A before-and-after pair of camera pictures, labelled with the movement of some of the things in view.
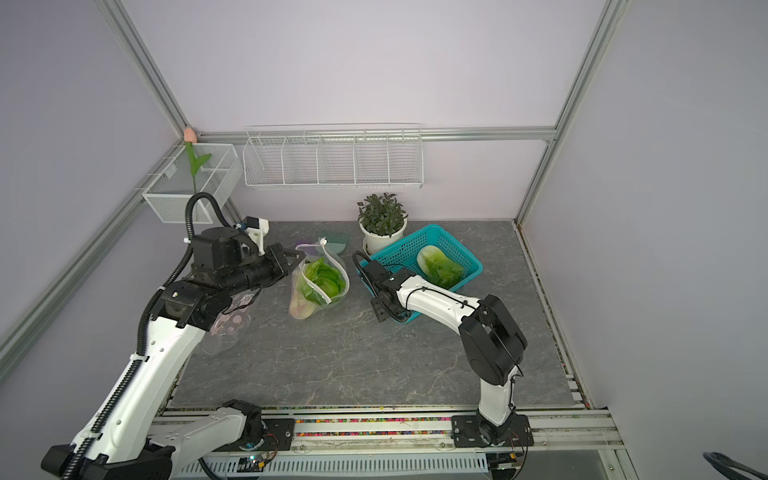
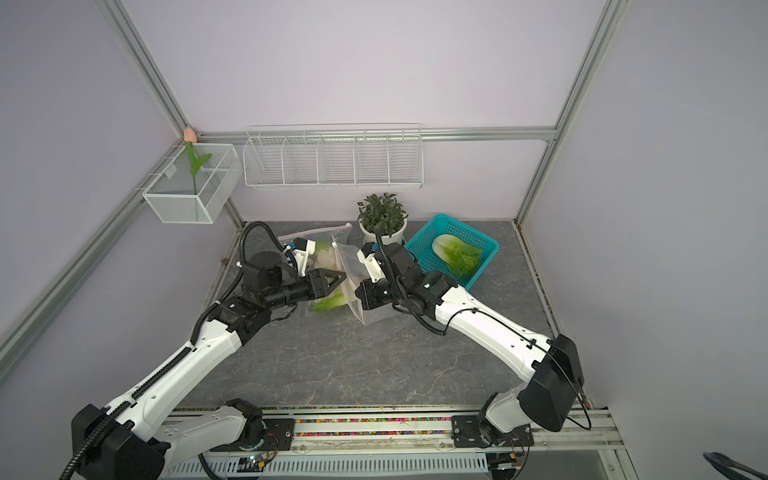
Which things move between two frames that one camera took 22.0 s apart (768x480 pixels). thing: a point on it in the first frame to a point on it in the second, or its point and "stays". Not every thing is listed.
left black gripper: (276, 254) to (319, 286)
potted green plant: (382, 222) stays
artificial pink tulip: (191, 137) stays
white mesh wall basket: (167, 195) stays
